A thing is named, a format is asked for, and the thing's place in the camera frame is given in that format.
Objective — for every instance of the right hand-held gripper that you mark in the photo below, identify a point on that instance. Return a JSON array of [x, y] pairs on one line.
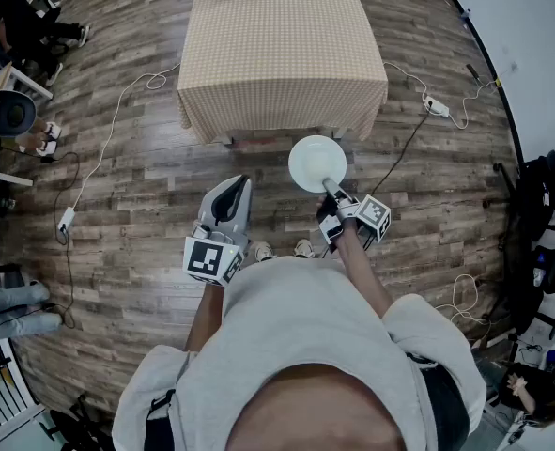
[[361, 216]]

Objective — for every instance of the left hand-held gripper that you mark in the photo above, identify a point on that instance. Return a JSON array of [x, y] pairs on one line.
[[206, 256]]

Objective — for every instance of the white plate of food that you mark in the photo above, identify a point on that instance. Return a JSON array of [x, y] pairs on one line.
[[312, 158]]

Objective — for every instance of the person's left forearm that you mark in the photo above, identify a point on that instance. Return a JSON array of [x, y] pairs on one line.
[[204, 317]]

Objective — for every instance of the person's right forearm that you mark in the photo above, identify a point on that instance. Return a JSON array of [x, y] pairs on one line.
[[364, 275]]

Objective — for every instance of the person's right hand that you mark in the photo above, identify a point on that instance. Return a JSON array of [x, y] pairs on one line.
[[326, 209]]

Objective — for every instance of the person's white left shoe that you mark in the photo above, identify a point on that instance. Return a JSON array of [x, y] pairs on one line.
[[263, 251]]

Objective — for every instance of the person's white shoe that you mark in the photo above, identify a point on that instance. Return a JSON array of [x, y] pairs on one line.
[[303, 248], [263, 251]]

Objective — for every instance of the person's white right shoe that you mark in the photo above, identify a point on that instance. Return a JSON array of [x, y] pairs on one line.
[[303, 248]]

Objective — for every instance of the white power strip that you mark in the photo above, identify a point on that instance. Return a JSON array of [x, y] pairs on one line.
[[436, 105]]

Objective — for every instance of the person's grey shirt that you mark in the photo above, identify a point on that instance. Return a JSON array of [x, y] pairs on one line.
[[300, 327]]

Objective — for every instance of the checkered cloth table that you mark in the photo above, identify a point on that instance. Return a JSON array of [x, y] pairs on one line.
[[282, 40]]

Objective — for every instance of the white power adapter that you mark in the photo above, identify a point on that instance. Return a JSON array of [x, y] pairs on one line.
[[66, 220]]

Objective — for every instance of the black office chair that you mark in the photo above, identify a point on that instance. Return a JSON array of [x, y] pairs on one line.
[[540, 214]]

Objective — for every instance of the white desk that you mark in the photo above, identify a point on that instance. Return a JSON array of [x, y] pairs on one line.
[[21, 80]]

